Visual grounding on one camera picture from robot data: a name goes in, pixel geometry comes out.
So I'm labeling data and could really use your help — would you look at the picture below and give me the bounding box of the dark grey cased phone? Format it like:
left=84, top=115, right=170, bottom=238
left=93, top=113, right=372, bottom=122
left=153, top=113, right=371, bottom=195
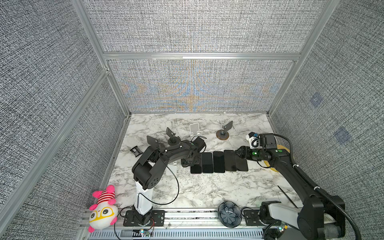
left=235, top=155, right=249, bottom=172

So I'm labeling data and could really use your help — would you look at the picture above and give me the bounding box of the teal edged phone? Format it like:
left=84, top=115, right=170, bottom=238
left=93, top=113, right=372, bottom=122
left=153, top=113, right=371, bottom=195
left=224, top=150, right=237, bottom=172

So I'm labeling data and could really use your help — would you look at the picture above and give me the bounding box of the green edged phone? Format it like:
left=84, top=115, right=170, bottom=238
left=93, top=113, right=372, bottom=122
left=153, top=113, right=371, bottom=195
left=202, top=152, right=214, bottom=174

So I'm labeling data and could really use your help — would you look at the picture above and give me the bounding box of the black phone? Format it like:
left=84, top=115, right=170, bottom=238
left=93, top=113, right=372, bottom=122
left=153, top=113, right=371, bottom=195
left=213, top=151, right=226, bottom=173

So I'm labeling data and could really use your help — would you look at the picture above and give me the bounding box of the dark grey round phone stand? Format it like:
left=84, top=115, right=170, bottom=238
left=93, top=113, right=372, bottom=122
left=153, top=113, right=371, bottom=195
left=166, top=128, right=181, bottom=146

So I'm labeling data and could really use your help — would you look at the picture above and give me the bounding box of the wood base stand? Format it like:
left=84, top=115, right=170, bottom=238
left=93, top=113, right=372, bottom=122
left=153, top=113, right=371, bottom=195
left=216, top=121, right=233, bottom=141
left=147, top=136, right=163, bottom=149

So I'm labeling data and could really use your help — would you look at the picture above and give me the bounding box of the purple edged phone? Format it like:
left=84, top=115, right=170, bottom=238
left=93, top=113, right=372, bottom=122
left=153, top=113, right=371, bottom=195
left=190, top=164, right=202, bottom=174

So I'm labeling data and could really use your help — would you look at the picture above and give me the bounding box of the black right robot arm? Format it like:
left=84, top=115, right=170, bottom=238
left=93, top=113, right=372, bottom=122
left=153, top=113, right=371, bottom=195
left=235, top=146, right=346, bottom=240

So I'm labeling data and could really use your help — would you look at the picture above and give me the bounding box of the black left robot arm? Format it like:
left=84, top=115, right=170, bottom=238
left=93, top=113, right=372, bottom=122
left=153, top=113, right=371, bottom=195
left=132, top=136, right=206, bottom=216

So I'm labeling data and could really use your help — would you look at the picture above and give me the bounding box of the yellow rimmed bamboo steamer basket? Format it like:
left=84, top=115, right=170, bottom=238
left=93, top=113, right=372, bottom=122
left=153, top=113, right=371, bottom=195
left=263, top=145, right=293, bottom=174

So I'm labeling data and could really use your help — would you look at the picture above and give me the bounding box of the black spoon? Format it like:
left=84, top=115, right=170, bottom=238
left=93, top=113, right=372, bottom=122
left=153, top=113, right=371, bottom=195
left=278, top=186, right=298, bottom=209

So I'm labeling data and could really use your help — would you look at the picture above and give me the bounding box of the black snack packet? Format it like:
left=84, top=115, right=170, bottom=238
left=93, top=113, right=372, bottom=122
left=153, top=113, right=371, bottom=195
left=130, top=146, right=143, bottom=157

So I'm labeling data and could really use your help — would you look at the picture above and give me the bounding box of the pink white plush toy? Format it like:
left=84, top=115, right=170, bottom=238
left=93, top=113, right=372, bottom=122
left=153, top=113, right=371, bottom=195
left=88, top=185, right=118, bottom=233

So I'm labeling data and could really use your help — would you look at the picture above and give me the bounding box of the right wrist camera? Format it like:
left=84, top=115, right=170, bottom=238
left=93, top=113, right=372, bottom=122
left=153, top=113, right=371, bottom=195
left=246, top=132, right=260, bottom=149

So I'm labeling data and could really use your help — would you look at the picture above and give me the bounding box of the black corrugated cable conduit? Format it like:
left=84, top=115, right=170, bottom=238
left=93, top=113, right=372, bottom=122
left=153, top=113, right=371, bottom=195
left=269, top=133, right=362, bottom=240

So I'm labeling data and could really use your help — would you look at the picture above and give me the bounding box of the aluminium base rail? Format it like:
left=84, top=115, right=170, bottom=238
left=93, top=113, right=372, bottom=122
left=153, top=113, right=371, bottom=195
left=75, top=208, right=267, bottom=240

